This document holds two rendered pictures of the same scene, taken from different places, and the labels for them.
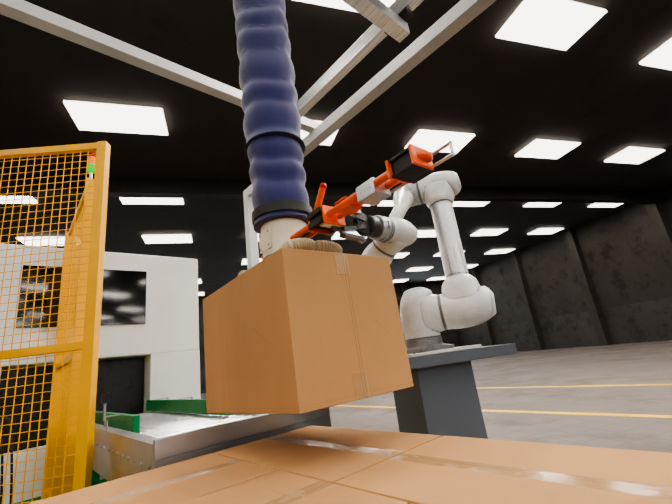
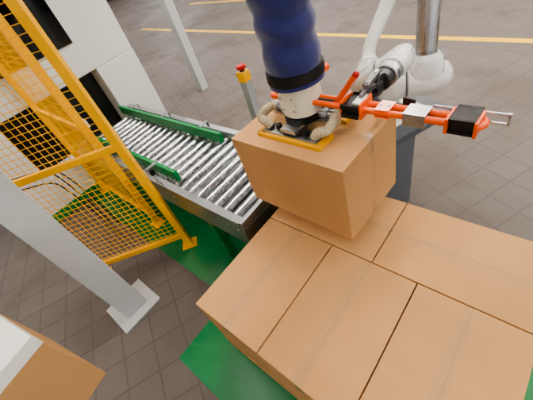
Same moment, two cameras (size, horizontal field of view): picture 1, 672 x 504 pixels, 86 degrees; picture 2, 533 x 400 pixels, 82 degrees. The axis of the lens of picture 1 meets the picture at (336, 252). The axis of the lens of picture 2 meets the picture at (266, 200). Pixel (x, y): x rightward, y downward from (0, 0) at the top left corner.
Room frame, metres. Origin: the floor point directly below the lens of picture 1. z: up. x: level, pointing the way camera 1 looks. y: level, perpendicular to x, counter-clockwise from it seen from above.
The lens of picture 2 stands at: (0.08, 0.33, 1.81)
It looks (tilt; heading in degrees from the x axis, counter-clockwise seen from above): 43 degrees down; 6
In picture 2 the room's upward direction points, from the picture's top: 21 degrees counter-clockwise
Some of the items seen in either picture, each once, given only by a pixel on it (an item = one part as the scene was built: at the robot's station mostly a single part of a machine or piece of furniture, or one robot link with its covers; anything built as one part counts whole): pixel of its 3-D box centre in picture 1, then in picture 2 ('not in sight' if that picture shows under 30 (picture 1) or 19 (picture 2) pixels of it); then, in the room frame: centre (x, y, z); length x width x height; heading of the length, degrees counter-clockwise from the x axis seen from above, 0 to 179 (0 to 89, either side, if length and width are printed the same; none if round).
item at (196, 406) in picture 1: (184, 404); (166, 118); (2.76, 1.22, 0.60); 1.60 x 0.11 x 0.09; 43
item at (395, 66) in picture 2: (379, 228); (388, 73); (1.21, -0.16, 1.20); 0.09 x 0.06 x 0.09; 43
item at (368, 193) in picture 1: (373, 192); (416, 115); (0.90, -0.12, 1.20); 0.07 x 0.07 x 0.04; 40
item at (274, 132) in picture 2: not in sight; (292, 132); (1.19, 0.25, 1.09); 0.34 x 0.10 x 0.05; 40
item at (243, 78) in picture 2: not in sight; (261, 132); (2.22, 0.41, 0.50); 0.07 x 0.07 x 1.00; 43
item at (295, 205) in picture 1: (283, 217); (295, 69); (1.26, 0.18, 1.31); 0.23 x 0.23 x 0.04
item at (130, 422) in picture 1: (96, 420); (118, 153); (2.40, 1.62, 0.60); 1.60 x 0.11 x 0.09; 43
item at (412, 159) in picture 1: (408, 165); (464, 122); (0.79, -0.20, 1.21); 0.08 x 0.07 x 0.05; 40
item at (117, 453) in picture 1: (94, 445); (141, 178); (2.10, 1.42, 0.50); 2.31 x 0.05 x 0.19; 43
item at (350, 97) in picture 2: (326, 220); (355, 105); (1.06, 0.02, 1.20); 0.10 x 0.08 x 0.06; 130
